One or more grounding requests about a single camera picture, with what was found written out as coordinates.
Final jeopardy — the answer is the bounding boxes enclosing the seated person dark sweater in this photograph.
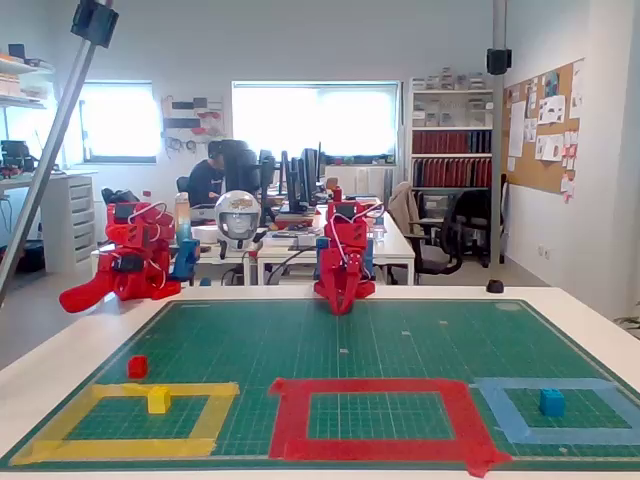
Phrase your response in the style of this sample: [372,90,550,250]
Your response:
[187,139,227,209]

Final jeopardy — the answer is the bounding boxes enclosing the blue cube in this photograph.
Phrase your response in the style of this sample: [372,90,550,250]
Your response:
[538,388,566,417]

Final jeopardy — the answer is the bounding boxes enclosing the white tool pegboard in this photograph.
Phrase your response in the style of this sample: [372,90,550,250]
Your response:
[159,93,227,159]

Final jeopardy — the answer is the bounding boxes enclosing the wide bright window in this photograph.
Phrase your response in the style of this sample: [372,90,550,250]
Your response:
[231,79,402,162]

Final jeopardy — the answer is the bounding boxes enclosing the yellow tape square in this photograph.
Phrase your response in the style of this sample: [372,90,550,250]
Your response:
[8,382,240,466]

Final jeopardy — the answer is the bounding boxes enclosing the cork notice board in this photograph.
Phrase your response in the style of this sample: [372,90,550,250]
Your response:
[501,56,587,197]

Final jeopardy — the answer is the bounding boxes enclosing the blue tape square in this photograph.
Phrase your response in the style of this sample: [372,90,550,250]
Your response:
[469,377,640,446]

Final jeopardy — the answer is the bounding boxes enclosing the beige jacket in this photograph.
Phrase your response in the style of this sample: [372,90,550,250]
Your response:
[388,181,426,237]

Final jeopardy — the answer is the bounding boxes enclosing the red leader arm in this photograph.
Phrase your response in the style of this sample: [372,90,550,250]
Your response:
[58,201,182,315]

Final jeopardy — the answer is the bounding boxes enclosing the small bright window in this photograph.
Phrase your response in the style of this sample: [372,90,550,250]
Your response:
[79,81,159,165]

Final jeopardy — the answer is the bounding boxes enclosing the black pole clamp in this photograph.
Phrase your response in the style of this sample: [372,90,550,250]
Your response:
[486,47,513,76]
[70,0,120,50]

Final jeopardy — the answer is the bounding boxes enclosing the yellow cube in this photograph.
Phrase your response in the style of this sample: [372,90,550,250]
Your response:
[146,385,172,415]

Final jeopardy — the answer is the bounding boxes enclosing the upright grey pole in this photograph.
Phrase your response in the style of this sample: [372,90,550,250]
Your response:
[490,0,509,266]

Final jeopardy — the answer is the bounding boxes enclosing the green plant leaves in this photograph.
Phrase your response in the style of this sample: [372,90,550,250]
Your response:
[613,299,640,332]

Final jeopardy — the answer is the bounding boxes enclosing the black computer monitor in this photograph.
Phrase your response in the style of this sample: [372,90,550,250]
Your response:
[221,139,261,194]
[299,142,324,206]
[258,149,277,221]
[279,149,309,214]

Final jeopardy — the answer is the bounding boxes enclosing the white drawer cabinet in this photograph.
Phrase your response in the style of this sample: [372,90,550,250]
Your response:
[39,172,99,274]

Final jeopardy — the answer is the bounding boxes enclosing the colourful drink bottle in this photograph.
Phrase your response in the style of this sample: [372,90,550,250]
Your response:
[173,192,194,246]

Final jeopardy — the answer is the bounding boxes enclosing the white wrist servo cable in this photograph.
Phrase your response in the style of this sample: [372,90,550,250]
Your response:
[332,202,385,224]

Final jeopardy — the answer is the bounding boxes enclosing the white helmet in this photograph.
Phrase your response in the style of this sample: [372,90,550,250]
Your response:
[214,190,262,251]

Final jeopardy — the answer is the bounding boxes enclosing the green cutting mat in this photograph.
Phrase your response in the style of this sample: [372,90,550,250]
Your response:
[0,298,640,472]

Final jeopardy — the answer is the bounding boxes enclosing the black office chair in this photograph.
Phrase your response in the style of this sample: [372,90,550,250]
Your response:
[449,173,509,269]
[407,192,469,287]

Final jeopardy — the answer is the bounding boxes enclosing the white wall shelf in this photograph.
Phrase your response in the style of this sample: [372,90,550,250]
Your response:
[0,43,56,110]

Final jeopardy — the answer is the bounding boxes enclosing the white bookcase with binders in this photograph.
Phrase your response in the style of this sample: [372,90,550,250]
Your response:
[407,75,496,194]

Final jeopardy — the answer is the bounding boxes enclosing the red tape square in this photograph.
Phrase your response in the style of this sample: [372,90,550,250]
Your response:
[267,377,514,479]

